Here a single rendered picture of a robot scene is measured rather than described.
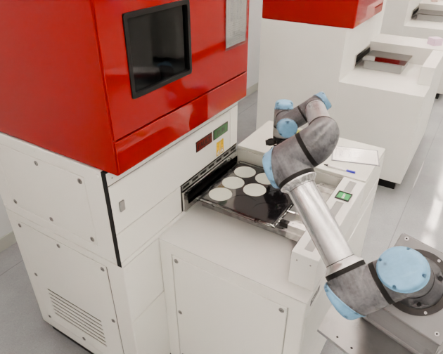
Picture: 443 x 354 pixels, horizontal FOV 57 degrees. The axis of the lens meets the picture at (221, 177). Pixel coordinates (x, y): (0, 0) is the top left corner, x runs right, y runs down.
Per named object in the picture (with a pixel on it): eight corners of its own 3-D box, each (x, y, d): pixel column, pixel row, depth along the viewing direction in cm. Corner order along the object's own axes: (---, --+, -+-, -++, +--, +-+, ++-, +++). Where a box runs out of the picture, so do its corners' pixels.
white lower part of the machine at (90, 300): (46, 330, 223) (3, 208, 180) (145, 244, 283) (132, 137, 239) (145, 397, 192) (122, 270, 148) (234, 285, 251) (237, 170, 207)
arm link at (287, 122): (299, 112, 152) (294, 101, 162) (273, 128, 156) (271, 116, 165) (309, 128, 156) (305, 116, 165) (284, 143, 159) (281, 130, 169)
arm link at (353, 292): (394, 306, 102) (294, 126, 120) (340, 329, 107) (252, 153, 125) (397, 300, 112) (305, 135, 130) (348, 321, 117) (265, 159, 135)
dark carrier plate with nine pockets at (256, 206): (199, 197, 174) (199, 197, 173) (240, 163, 198) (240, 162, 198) (273, 225, 158) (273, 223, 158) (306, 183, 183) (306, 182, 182)
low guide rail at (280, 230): (202, 206, 181) (201, 200, 180) (204, 203, 183) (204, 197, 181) (309, 246, 159) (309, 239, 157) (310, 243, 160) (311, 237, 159)
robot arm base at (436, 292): (457, 279, 114) (453, 272, 107) (422, 320, 115) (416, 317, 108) (410, 245, 124) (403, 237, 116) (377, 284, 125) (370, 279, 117)
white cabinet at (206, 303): (171, 364, 206) (157, 239, 163) (259, 252, 276) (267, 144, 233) (288, 436, 177) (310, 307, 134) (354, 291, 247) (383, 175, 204)
